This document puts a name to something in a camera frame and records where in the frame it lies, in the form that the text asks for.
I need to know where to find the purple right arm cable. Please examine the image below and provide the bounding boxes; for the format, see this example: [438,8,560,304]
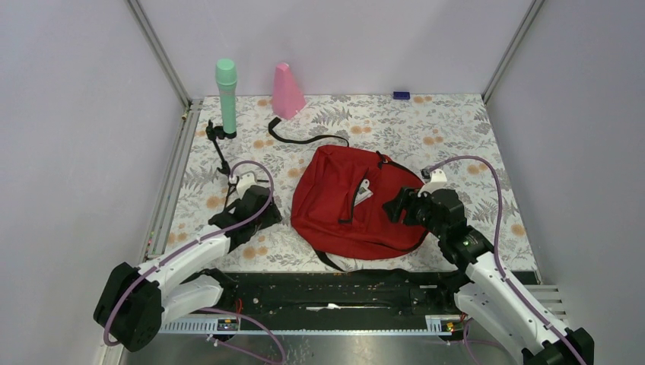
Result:
[422,154,590,365]

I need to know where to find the pink cone block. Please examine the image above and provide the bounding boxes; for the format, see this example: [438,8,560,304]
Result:
[272,62,307,119]

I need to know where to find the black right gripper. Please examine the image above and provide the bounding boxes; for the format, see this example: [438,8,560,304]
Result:
[381,186,446,240]

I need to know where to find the clear packaged stationery card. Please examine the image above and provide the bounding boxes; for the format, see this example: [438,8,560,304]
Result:
[354,179,373,206]

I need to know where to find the black mini tripod stand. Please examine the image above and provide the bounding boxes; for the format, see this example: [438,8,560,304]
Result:
[205,119,257,205]

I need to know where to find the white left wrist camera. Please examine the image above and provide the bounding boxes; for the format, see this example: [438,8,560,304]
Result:
[228,172,257,198]

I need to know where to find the floral table mat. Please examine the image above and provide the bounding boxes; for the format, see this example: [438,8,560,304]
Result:
[150,94,537,272]

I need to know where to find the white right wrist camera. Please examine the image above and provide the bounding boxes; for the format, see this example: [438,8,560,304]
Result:
[417,167,447,197]

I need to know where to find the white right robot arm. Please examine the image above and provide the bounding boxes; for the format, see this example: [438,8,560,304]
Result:
[383,188,595,364]

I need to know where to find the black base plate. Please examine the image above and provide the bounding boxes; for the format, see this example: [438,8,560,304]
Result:
[161,269,465,336]

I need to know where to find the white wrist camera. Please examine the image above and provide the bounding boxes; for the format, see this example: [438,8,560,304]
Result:
[228,172,257,198]
[417,167,447,197]

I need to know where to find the green toy microphone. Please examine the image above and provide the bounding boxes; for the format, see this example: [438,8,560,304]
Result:
[215,59,237,138]

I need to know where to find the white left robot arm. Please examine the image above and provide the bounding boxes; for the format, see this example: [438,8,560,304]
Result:
[93,185,281,352]

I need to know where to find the red backpack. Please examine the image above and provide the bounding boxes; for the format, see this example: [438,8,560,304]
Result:
[291,144,427,269]

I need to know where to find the small blue block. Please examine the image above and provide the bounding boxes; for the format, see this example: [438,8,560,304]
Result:
[392,91,411,100]

